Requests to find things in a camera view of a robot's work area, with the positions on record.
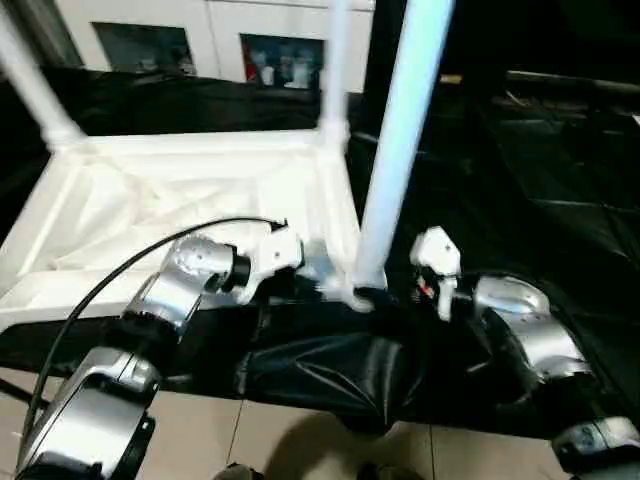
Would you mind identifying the white plastic table leg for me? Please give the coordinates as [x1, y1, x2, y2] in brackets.
[352, 0, 457, 296]
[0, 9, 87, 149]
[319, 0, 351, 146]

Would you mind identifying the white plastic table top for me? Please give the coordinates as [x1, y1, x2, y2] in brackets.
[0, 127, 381, 326]

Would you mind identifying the black work mat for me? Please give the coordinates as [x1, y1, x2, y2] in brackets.
[0, 64, 640, 441]

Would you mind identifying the black right robot foot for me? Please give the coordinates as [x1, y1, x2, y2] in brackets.
[357, 462, 421, 480]

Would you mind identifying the white sideboard cabinet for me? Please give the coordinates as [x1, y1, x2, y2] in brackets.
[54, 0, 376, 94]

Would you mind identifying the grey metal bench leg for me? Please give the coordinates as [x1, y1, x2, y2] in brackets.
[0, 377, 49, 401]

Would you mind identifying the beige curtain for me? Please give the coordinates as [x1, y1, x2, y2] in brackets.
[0, 0, 84, 69]

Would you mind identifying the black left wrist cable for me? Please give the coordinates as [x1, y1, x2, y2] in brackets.
[22, 215, 291, 451]

